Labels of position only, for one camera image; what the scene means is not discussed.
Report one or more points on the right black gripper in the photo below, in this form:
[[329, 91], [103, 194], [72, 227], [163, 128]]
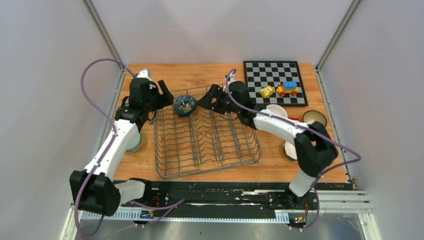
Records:
[[217, 92]]

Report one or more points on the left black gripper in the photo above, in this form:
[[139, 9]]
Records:
[[165, 99]]

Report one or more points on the dark teal glazed bowl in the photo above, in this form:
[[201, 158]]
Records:
[[184, 105]]

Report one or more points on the blue floral white bowl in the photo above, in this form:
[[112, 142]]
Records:
[[116, 113]]

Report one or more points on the grey wire dish rack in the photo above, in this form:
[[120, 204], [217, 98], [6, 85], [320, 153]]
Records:
[[202, 142]]

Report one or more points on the pale green bowl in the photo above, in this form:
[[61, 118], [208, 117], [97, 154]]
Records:
[[134, 144]]

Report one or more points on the beige speckled bowl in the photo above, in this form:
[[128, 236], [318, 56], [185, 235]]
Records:
[[277, 110]]

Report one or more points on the dark blue white bowl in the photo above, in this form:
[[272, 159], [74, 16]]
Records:
[[289, 151]]

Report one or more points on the black striped bowl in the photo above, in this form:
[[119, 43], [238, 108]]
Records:
[[312, 116]]

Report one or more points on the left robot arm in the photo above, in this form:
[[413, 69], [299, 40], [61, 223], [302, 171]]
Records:
[[93, 188]]

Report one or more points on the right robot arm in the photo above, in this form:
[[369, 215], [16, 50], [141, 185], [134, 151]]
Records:
[[314, 149]]

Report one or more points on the yellow toy block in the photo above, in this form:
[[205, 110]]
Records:
[[267, 91]]

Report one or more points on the black white checkerboard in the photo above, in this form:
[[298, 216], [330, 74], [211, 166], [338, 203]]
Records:
[[261, 73]]

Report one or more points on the orange blue toy car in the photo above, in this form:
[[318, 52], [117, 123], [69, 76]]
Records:
[[287, 87]]

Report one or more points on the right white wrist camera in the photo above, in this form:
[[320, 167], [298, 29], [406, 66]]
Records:
[[228, 81]]

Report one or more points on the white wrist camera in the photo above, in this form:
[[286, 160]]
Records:
[[228, 81], [145, 74]]

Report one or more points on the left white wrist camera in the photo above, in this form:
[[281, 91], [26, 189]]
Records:
[[145, 74]]

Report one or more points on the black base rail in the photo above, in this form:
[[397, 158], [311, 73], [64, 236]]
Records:
[[242, 202]]

